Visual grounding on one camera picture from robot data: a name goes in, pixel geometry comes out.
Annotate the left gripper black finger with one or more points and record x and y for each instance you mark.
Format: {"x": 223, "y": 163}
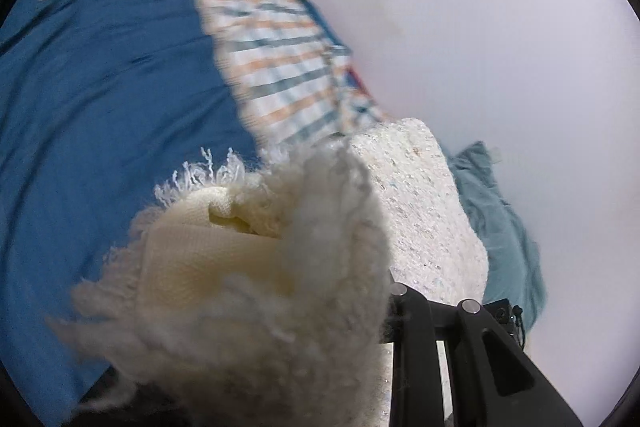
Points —
{"x": 492, "y": 380}

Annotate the white fluffy knit garment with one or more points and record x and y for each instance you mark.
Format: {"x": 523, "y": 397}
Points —
{"x": 255, "y": 297}

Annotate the teal cloth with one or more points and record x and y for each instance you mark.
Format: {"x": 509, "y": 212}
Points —
{"x": 513, "y": 256}

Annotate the plaid checkered blanket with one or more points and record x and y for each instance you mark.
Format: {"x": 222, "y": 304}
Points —
{"x": 291, "y": 77}

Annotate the blue striped bed sheet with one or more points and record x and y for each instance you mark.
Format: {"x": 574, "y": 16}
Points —
{"x": 101, "y": 100}

